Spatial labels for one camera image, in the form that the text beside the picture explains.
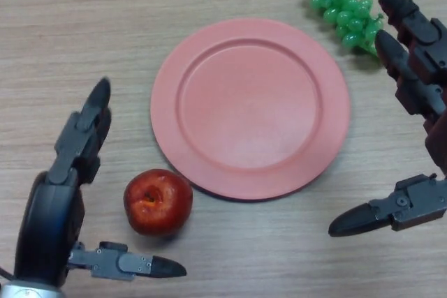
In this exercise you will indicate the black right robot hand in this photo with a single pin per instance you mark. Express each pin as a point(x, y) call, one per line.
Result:
point(419, 207)

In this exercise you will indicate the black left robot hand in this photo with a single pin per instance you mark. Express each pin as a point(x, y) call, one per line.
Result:
point(45, 221)

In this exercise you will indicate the red apple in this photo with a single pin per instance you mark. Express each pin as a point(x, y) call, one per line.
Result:
point(159, 202)

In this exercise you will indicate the pink round plate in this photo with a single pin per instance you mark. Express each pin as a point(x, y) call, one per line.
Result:
point(249, 109)

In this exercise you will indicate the green grape bunch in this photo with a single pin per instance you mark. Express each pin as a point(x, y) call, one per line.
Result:
point(337, 1)

